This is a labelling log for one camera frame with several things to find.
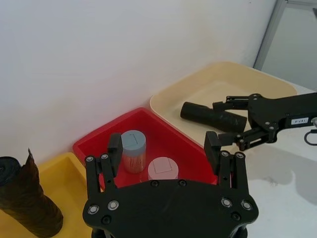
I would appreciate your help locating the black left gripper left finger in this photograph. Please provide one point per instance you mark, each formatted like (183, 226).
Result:
(112, 158)

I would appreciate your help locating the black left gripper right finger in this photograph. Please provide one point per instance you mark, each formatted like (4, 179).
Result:
(213, 151)

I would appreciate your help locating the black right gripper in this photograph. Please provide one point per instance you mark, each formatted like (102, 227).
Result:
(272, 109)

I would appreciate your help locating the toothpick jar with grey lid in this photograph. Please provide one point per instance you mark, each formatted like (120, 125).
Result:
(133, 153)

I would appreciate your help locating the black bag roll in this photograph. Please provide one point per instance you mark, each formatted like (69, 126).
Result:
(205, 115)
(27, 198)

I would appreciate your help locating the cream plastic tray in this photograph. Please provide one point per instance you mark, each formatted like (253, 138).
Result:
(223, 81)

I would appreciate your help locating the yellow plastic tray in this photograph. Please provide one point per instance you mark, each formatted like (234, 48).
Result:
(69, 178)

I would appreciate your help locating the toothpick jar with pink lid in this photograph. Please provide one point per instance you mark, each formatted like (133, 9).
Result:
(163, 168)

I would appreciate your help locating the red plastic tray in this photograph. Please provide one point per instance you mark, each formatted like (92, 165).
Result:
(158, 134)

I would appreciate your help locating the grey aluminium frame post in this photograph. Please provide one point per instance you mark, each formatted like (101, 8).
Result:
(268, 32)

